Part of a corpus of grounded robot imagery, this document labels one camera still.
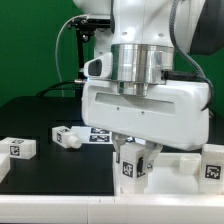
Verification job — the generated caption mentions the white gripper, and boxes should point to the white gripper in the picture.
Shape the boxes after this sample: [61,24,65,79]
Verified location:
[82,80,209,174]

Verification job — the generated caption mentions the white square table top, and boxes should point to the white square table top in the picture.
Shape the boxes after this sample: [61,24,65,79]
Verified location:
[112,151,224,198]

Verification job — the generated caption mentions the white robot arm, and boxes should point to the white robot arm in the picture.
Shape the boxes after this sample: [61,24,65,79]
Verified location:
[73,0,224,171]

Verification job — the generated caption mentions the white marker sheet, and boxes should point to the white marker sheet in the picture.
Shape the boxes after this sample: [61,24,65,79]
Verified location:
[71,126,112,144]

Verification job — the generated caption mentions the white front fence rail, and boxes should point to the white front fence rail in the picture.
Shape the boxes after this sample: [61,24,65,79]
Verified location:
[0,195,224,224]

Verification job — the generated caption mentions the white fence rail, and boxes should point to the white fence rail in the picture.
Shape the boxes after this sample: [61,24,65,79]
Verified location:
[0,195,224,224]
[0,153,10,183]

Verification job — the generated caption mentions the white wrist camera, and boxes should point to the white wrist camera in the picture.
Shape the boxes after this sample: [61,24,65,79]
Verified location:
[84,52,113,79]

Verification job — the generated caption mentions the black cables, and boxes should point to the black cables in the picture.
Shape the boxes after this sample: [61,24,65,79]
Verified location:
[35,79,88,98]

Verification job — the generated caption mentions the white left fence rail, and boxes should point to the white left fence rail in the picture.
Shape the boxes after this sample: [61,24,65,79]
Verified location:
[0,153,10,183]

